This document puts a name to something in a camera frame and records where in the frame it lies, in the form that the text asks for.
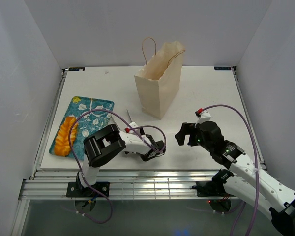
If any aluminium frame rail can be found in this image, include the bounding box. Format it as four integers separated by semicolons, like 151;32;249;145
17;171;286;201

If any long braided orange bread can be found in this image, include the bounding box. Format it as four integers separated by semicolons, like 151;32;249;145
54;117;78;157

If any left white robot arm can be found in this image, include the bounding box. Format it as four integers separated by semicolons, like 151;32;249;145
76;122;166;197

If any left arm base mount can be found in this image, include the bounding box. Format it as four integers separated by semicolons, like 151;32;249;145
66;182;110;198

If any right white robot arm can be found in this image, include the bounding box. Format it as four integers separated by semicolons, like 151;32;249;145
175;121;295;236

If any teal patterned tray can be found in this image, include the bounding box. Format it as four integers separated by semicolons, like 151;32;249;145
49;96;115;160

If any left blue table label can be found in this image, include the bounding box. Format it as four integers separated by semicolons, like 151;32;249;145
68;67;85;72

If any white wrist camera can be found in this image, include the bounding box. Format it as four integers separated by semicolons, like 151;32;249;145
124;121;138;134
195;108;211;125

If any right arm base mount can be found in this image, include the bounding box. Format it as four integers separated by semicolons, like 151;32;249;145
191;169;237;200

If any right blue table label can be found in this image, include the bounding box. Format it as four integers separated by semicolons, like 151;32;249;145
214;66;232;71

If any blue table label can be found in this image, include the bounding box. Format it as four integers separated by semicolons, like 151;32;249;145
214;66;232;71
68;67;85;72

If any brown paper bag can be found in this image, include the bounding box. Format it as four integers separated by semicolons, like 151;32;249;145
134;41;185;119

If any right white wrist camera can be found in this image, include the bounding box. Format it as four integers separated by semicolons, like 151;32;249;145
195;108;211;125

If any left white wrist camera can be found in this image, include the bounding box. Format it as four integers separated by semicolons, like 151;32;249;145
124;121;138;134

